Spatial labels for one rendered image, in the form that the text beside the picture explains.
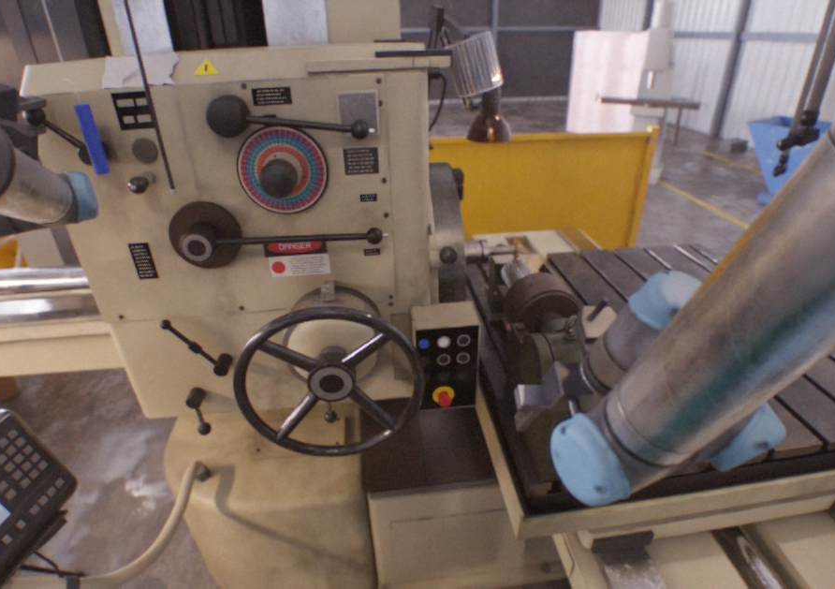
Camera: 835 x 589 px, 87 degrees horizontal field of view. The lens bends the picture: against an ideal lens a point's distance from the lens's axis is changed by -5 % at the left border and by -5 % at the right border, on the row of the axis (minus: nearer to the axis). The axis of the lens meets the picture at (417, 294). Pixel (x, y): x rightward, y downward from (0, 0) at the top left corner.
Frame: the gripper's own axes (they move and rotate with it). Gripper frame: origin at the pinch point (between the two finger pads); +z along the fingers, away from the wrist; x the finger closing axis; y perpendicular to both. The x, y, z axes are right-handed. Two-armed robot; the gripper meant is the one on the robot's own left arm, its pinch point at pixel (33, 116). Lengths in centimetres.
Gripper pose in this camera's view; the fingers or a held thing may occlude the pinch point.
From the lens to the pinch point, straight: 109.7
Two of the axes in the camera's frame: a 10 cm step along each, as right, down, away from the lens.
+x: -3.2, 8.4, 4.3
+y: -9.4, -2.3, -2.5
